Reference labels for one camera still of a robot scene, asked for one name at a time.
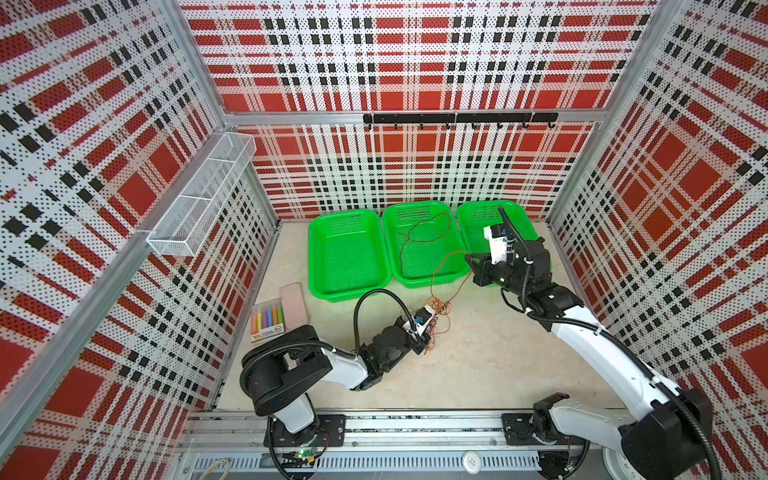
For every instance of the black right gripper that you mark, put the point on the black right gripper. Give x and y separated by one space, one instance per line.
487 265

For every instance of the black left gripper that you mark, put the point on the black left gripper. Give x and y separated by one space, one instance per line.
420 342

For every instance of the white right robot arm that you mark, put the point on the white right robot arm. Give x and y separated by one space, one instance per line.
663 430

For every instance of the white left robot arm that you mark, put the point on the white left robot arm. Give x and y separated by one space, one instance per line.
277 376

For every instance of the right green plastic basket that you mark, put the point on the right green plastic basket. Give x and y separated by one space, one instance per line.
473 217

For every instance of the green plastic basket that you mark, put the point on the green plastic basket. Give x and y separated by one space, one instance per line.
473 217
424 244
347 255

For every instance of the middle green plastic basket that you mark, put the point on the middle green plastic basket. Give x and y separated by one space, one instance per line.
424 244

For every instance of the left green plastic basket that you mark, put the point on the left green plastic basket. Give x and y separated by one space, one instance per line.
347 255

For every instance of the pink eraser block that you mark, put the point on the pink eraser block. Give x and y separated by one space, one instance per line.
293 306

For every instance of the coloured marker pack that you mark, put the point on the coloured marker pack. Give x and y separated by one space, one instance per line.
267 321

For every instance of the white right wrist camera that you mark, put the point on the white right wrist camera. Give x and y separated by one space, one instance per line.
501 243

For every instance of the black hook rail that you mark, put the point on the black hook rail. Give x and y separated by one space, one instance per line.
523 118

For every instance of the metal base rail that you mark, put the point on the metal base rail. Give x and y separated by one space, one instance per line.
391 444

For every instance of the white wire mesh shelf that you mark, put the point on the white wire mesh shelf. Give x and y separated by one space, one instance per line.
185 226

